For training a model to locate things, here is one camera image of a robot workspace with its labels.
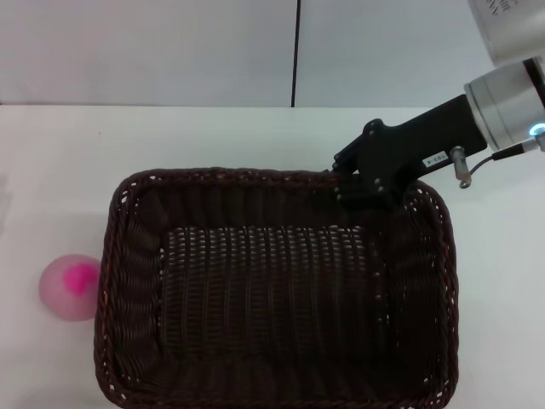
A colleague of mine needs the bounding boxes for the grey right gripper cable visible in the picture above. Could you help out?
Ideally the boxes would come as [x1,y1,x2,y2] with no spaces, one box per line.
[467,143,528,176]

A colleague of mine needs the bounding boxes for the dark brown woven wicker basket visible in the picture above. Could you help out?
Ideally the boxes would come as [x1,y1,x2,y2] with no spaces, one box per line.
[93,167,462,409]

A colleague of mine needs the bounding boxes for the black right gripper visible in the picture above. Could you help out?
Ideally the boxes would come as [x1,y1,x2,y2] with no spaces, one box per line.
[331,94,489,210]

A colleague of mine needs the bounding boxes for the black wall panel joint strip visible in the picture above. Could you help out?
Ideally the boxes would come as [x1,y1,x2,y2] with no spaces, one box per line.
[290,0,302,108]

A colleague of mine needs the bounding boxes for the silver plug on right gripper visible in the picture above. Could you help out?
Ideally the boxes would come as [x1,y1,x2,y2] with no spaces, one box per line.
[450,145,473,190]

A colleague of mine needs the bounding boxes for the pink peach toy ball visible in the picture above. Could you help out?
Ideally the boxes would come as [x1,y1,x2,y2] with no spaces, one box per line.
[37,254,102,322]

